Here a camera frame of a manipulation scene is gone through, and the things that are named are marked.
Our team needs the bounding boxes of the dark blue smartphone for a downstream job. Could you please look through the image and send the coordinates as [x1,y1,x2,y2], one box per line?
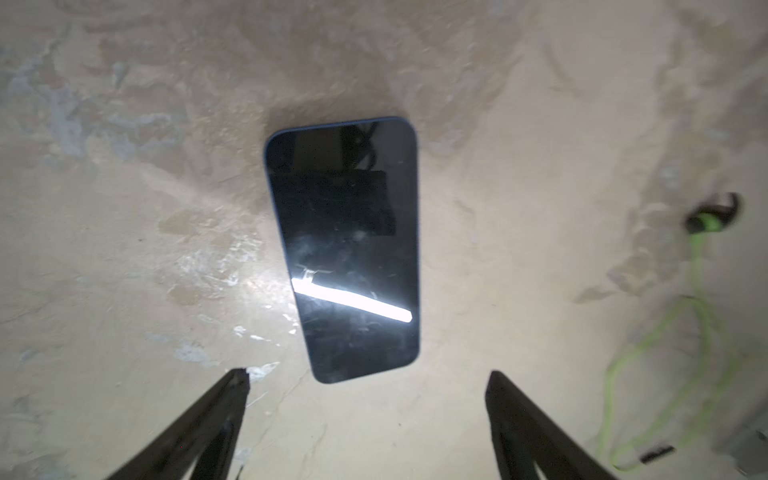
[264,117,421,384]

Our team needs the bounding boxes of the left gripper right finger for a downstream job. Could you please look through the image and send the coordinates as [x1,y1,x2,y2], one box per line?
[485,370,614,480]

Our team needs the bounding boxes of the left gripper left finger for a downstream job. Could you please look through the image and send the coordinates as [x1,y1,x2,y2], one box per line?
[110,368,250,480]

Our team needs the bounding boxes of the green wired earphones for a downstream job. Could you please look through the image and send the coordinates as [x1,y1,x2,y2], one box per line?
[595,192,744,474]

